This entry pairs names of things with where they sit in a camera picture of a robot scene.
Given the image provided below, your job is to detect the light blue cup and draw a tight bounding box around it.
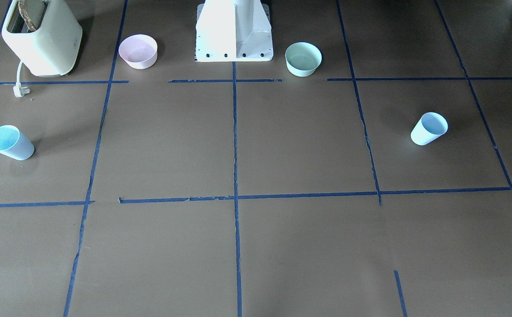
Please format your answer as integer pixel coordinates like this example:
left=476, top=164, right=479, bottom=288
left=0, top=125, right=35, bottom=161
left=410, top=112, right=448, bottom=146

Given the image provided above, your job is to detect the toast bread slice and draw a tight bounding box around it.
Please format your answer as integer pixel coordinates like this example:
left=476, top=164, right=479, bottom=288
left=18, top=0, right=47, bottom=32

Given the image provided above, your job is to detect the pink bowl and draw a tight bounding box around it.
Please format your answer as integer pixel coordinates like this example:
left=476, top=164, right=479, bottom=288
left=118, top=34, right=159, bottom=70

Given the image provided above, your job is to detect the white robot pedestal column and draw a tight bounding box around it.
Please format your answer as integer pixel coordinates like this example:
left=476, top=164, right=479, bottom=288
left=194, top=0, right=274, bottom=63

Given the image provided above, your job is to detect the mint green bowl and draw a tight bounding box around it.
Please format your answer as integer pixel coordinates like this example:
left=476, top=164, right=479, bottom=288
left=285, top=42, right=323, bottom=77

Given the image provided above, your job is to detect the white toaster power cord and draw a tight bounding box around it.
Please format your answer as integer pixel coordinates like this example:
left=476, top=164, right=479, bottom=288
left=13, top=61, right=31, bottom=98

